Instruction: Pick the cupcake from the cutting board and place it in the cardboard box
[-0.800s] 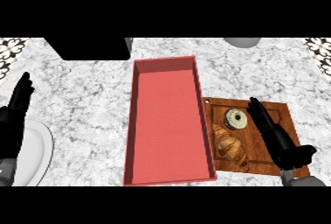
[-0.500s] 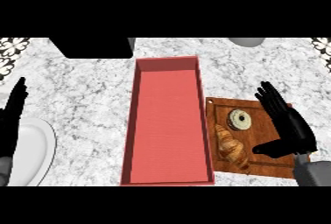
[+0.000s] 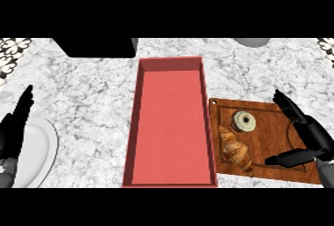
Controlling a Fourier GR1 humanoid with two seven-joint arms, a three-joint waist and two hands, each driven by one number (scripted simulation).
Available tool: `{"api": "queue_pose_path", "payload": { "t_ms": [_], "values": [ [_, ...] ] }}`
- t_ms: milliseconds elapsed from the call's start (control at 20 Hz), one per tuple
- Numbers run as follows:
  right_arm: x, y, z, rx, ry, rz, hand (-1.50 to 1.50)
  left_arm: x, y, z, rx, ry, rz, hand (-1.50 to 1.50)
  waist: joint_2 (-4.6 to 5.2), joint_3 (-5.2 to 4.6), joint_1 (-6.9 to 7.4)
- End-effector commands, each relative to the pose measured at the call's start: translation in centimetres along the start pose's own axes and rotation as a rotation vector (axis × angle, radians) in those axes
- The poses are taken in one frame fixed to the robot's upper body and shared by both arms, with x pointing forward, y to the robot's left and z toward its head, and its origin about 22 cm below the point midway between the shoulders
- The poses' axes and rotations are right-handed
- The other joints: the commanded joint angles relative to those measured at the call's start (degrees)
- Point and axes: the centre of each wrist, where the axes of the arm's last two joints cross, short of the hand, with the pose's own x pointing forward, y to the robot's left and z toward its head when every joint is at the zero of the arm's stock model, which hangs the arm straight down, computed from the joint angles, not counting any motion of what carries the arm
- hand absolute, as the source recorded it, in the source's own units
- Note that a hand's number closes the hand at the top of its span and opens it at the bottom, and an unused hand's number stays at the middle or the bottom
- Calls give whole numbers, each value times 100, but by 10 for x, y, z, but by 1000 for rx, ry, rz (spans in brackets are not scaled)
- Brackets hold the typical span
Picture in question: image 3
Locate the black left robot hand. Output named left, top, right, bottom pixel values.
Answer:
left=0, top=84, right=35, bottom=162

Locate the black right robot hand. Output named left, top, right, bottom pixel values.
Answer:
left=263, top=88, right=334, bottom=167

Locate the brown wooden cutting board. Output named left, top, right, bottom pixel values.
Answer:
left=207, top=97, right=323, bottom=185

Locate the red open cardboard box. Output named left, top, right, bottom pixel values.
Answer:
left=121, top=56, right=218, bottom=188

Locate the white plate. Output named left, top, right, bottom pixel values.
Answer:
left=10, top=117, right=60, bottom=189

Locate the golden brown croissant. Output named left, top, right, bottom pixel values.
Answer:
left=217, top=124, right=255, bottom=175

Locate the grey round object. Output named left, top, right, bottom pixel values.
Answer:
left=232, top=37, right=272, bottom=49

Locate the black appliance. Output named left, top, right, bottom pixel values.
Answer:
left=51, top=37, right=139, bottom=59

